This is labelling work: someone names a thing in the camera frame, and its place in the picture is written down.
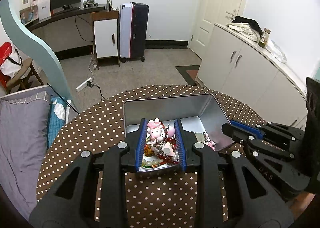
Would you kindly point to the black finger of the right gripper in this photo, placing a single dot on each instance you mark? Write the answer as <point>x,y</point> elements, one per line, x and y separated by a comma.
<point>281,136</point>
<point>280,174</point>

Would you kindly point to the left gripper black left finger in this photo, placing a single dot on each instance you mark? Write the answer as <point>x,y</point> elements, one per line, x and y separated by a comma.
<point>91,191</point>

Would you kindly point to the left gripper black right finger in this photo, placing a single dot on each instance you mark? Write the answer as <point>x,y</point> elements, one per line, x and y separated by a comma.
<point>230,191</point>

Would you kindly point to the pink bear charm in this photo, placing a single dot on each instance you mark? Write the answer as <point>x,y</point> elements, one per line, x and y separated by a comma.
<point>211,143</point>

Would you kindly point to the pink pig charm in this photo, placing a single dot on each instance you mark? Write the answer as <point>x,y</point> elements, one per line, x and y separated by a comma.
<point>155,130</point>

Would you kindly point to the person's right hand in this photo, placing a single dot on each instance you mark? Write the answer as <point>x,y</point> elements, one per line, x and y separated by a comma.
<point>299,204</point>

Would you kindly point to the white sideboard cabinet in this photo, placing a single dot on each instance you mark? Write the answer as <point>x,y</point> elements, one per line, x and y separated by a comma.
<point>240,68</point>

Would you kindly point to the teal pillow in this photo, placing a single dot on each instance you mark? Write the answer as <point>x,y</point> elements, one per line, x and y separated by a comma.
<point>56,120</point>

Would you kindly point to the clear plastic bag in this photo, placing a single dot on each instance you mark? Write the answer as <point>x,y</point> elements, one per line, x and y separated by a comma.
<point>275,51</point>

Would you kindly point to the dark grey storage box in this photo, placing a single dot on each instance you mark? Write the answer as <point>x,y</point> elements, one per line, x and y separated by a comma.
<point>195,118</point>

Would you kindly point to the brown bottle on sideboard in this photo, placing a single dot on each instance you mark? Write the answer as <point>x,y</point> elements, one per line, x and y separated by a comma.
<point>264,38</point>

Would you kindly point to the white and black clothes pile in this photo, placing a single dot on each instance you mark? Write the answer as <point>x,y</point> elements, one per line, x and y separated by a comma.
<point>246,27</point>

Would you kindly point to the white power strip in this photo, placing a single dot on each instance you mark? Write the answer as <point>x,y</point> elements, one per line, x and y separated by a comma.
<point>84,84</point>

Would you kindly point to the wooden stool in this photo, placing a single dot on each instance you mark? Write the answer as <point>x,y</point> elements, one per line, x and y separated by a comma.
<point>21,79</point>

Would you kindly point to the white tote bag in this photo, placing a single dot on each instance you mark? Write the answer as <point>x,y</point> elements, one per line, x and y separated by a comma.
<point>11,66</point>

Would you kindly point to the white door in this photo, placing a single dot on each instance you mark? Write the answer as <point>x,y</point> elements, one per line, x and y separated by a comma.
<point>209,13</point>

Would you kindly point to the red bag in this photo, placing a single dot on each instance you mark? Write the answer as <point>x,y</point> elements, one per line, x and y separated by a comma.
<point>5,51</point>

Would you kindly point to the dark wooden desk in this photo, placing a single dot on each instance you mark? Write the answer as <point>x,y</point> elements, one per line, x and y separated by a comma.
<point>66,30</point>

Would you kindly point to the small white door cabinet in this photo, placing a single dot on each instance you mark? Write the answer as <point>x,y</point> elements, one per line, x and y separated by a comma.
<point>105,27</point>

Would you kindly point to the white and black suitcase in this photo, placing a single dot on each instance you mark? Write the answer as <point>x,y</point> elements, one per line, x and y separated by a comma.
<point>133,22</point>

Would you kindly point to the white box on desk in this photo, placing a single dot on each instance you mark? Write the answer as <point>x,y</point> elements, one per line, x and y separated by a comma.
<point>43,7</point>

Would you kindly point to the teal bunk bed frame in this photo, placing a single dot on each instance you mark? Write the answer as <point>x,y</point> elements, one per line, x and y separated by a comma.
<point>35,48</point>

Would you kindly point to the photo frame on desk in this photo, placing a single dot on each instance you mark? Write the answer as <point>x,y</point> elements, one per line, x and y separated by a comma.
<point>88,3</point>

